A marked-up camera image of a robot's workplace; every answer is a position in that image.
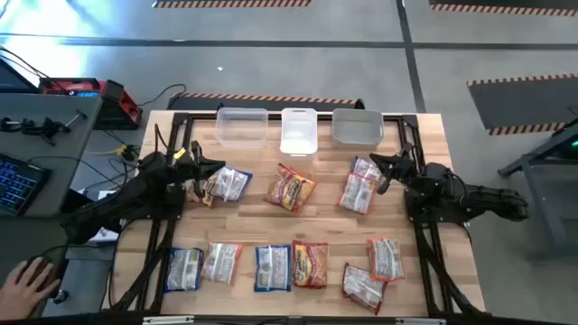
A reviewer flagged yellow cable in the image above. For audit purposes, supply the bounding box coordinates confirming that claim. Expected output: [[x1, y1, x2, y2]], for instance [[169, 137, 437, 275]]
[[85, 144, 136, 159]]

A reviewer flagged black hazard striped floor mat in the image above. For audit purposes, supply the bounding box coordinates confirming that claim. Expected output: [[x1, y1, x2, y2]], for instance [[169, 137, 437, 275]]
[[466, 73, 578, 136], [151, 0, 312, 9], [428, 0, 578, 18]]

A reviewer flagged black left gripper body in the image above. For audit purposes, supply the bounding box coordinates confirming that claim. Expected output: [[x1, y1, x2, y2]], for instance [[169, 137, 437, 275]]
[[178, 140, 203, 181]]

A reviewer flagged red black tool case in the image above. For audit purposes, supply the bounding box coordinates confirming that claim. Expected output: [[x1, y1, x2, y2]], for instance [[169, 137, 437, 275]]
[[39, 77, 101, 98]]

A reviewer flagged white plastic bin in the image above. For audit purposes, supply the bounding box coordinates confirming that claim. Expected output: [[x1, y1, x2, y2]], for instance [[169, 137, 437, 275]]
[[279, 107, 319, 158]]

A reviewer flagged person's hand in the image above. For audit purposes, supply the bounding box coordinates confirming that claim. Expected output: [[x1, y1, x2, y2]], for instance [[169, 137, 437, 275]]
[[0, 256, 62, 321]]

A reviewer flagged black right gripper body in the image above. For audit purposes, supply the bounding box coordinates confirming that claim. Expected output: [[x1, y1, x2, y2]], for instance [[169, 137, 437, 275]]
[[391, 143, 419, 184]]

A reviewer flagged blue Maruchan noodle pack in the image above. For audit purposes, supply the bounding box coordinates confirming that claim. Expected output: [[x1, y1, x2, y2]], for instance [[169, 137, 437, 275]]
[[163, 246, 205, 293], [205, 165, 254, 203], [253, 244, 294, 293]]

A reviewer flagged work table with metal legs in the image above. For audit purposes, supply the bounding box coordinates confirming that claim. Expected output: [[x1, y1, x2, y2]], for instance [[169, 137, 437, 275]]
[[496, 106, 578, 265]]

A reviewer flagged dark office desk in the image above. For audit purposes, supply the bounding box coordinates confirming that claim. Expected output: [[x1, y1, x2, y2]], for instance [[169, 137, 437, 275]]
[[0, 214, 79, 320]]

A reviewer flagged black desk clamp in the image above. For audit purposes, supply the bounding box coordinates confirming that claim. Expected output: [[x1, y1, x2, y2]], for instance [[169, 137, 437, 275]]
[[20, 109, 89, 147]]

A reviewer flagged black aluminium table frame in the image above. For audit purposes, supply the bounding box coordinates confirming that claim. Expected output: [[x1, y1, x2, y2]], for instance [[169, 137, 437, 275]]
[[106, 110, 487, 317]]

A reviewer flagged red black battery charger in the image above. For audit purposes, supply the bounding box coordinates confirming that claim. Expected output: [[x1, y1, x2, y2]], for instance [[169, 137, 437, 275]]
[[92, 79, 144, 132]]

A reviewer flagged silver metal bracket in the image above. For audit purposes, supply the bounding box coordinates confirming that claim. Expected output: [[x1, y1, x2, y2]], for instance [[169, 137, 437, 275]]
[[142, 315, 195, 325], [395, 317, 447, 325]]

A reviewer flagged grey office desk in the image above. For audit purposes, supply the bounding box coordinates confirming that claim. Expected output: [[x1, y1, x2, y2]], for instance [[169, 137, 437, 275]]
[[0, 92, 104, 218]]

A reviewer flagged black hazard striped cable ramp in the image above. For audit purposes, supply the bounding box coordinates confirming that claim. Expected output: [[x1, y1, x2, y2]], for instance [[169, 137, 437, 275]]
[[166, 91, 366, 112]]

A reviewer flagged clear plastic bin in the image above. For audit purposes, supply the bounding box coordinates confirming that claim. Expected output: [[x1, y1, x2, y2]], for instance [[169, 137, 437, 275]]
[[215, 107, 270, 149]]

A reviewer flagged grey plastic bin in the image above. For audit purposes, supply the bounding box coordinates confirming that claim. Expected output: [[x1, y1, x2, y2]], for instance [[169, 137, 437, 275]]
[[331, 107, 386, 148]]

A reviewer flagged backlit computer keyboard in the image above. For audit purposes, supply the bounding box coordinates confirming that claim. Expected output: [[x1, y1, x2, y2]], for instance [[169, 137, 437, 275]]
[[0, 152, 51, 218]]

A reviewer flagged black desk monitor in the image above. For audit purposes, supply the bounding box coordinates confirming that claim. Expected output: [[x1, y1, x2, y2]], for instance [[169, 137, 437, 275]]
[[0, 57, 41, 95]]

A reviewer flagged black charger cable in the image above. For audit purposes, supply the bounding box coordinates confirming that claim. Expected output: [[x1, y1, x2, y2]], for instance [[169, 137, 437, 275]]
[[136, 83, 188, 109]]

